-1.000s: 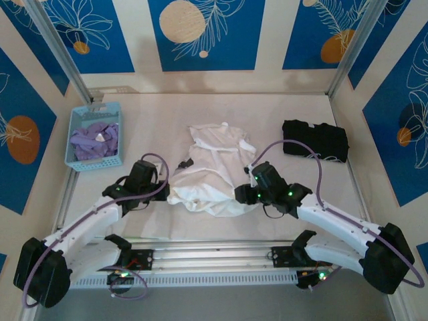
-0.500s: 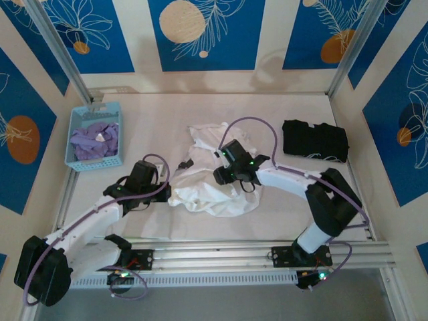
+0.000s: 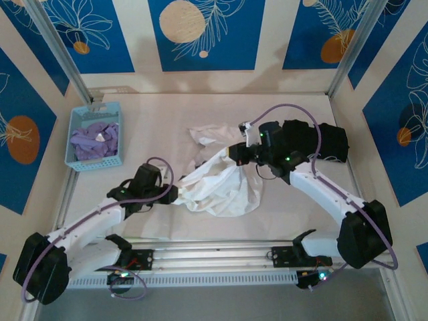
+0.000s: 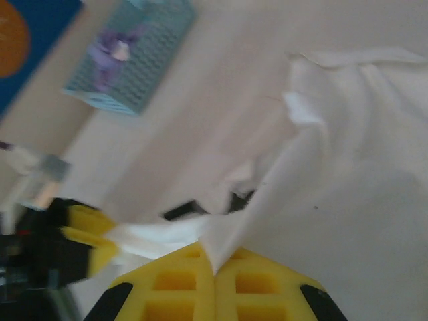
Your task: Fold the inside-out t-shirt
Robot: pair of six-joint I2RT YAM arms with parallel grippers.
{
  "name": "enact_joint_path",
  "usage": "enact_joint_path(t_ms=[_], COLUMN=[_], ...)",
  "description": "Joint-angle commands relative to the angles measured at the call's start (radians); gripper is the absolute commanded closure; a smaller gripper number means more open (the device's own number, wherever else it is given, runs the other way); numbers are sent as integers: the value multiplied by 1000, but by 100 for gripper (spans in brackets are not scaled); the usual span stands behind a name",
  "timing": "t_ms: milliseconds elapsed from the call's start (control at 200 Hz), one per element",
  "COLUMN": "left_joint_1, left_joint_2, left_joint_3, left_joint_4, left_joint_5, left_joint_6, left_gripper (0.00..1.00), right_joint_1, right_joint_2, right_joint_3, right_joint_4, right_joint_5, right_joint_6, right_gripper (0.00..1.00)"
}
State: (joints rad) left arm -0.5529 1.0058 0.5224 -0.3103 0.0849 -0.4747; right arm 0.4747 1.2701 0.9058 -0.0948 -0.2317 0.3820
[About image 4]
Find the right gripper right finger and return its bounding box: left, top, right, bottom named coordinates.
left=213, top=247, right=348, bottom=321

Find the light blue plastic basket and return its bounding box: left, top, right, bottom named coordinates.
left=62, top=0, right=198, bottom=118

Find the white t-shirt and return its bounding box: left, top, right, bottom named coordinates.
left=103, top=46, right=428, bottom=275

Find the crumpled purple garment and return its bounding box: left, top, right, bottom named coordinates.
left=86, top=23, right=148, bottom=94

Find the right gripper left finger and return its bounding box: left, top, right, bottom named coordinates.
left=83, top=242, right=215, bottom=321

